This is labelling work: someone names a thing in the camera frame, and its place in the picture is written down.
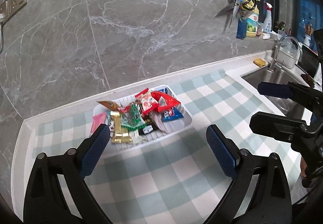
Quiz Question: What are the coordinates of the gold snack bar wrapper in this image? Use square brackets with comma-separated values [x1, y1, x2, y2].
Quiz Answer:
[110, 111, 133, 144]

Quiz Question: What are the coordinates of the pink snack bar wrapper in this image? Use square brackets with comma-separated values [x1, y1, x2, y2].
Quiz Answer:
[90, 112, 107, 135]

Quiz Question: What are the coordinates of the green snack packet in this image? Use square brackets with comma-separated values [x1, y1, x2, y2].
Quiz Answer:
[119, 102, 146, 131]

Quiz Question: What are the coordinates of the orange snack packet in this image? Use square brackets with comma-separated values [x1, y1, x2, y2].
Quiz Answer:
[98, 100, 120, 111]

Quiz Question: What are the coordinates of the black sesame snack packet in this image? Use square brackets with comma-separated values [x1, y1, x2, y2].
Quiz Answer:
[138, 116, 159, 135]

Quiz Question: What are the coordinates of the red white candy packet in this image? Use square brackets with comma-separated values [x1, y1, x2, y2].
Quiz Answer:
[135, 88, 159, 116]

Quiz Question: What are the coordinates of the large red snack bag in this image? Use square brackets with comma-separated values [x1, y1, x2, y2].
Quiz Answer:
[151, 91, 181, 113]

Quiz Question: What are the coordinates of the blue panda snack packet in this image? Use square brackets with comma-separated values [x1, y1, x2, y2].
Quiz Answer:
[106, 111, 114, 132]

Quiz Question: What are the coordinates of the steel sink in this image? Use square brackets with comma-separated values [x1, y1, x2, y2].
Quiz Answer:
[242, 67, 317, 125]

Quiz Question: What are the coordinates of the steel faucet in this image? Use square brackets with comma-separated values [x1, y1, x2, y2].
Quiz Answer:
[268, 36, 302, 71]

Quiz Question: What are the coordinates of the yellow sponge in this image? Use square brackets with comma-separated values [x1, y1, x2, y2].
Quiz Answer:
[253, 58, 267, 68]

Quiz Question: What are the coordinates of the checkered tablecloth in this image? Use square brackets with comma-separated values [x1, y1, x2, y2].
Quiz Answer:
[32, 69, 306, 224]

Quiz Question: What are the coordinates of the white plastic tray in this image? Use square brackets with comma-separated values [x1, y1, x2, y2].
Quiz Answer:
[90, 85, 192, 155]

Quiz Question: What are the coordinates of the white spray bottle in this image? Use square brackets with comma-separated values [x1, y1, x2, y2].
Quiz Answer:
[262, 2, 273, 34]

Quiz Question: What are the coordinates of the dish soap bottle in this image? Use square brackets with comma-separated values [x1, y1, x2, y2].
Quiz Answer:
[240, 0, 259, 38]

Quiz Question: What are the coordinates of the wall power socket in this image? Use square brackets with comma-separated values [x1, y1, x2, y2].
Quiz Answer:
[0, 0, 27, 24]

